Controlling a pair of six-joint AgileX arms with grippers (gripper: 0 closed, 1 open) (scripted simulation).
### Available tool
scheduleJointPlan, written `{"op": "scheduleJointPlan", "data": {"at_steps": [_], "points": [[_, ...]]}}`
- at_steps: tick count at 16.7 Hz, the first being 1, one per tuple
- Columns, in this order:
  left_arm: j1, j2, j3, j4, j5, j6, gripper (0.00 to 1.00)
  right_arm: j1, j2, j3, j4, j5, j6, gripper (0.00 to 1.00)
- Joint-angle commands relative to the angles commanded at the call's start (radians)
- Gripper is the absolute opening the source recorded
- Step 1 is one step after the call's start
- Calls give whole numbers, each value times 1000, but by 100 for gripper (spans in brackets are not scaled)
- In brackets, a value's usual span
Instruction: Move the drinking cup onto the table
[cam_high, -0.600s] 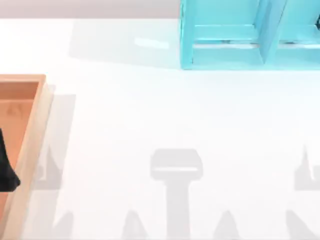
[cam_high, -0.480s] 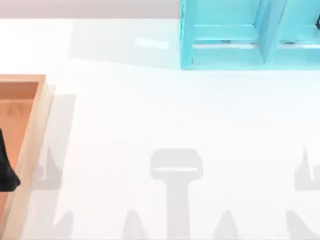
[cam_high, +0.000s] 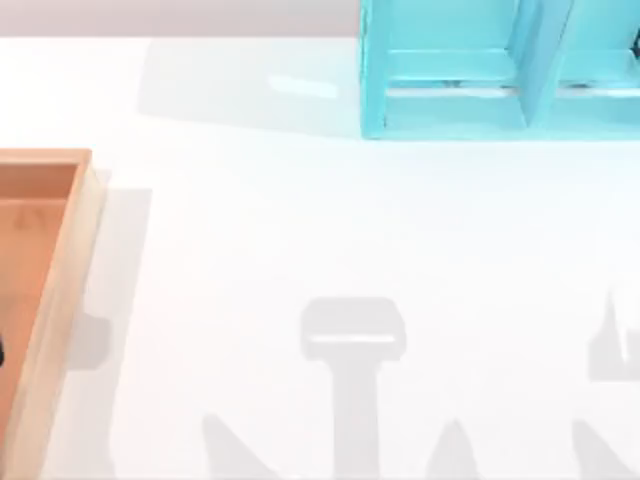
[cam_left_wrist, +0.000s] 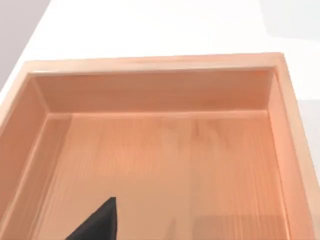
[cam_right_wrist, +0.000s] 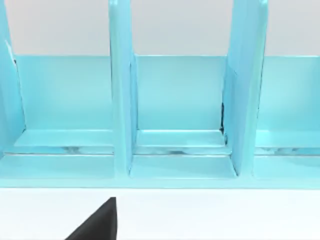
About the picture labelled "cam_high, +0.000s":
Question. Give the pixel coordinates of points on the light blue rack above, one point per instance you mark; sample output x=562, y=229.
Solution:
x=450, y=120

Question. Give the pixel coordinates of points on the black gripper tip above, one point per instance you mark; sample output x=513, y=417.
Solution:
x=1, y=352

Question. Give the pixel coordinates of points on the shallow salmon-coloured box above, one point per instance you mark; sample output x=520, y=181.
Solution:
x=55, y=270

